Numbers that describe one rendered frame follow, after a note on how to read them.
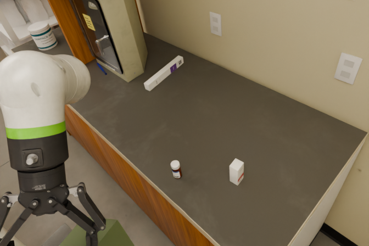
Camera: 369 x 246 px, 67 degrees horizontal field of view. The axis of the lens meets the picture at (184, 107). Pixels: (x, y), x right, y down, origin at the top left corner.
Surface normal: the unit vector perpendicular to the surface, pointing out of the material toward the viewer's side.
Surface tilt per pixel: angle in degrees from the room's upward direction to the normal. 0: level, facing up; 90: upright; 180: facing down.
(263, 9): 90
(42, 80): 66
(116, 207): 0
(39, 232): 0
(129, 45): 90
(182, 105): 0
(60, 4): 90
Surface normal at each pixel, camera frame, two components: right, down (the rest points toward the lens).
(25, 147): 0.05, 0.15
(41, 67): 0.63, -0.35
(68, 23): 0.70, 0.43
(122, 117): -0.12, -0.72
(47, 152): 0.66, 0.10
